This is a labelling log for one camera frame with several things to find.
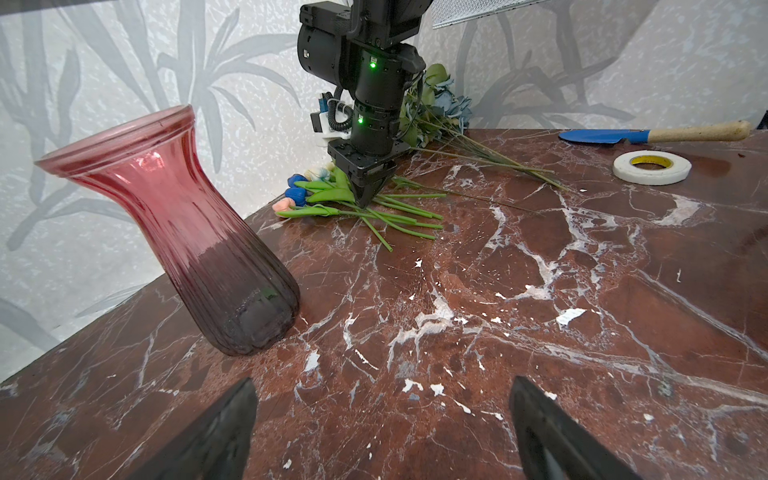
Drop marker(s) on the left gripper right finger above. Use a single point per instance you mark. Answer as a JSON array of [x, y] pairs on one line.
[[551, 445]]

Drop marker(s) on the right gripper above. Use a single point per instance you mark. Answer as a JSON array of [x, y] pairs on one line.
[[368, 174]]

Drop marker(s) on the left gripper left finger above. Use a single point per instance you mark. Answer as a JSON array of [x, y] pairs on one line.
[[216, 445]]

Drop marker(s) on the blue tulip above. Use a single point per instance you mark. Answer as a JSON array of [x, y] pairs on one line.
[[336, 198], [300, 181]]

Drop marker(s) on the pink tulip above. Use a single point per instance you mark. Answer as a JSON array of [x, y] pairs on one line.
[[287, 208]]

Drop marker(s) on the pink glass vase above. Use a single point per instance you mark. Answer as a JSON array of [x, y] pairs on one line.
[[239, 294]]

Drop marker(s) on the white tulip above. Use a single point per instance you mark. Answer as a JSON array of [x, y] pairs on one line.
[[327, 174]]

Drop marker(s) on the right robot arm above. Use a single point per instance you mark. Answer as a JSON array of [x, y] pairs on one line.
[[362, 48]]

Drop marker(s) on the blue green flower bouquet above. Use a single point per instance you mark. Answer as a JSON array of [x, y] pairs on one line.
[[432, 112]]

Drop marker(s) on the white tape roll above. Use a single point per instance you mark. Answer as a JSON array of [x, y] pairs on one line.
[[651, 168]]

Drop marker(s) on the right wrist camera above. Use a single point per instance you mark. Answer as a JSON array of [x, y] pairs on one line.
[[332, 120]]

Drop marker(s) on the white wire basket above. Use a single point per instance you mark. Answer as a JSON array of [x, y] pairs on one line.
[[447, 13]]

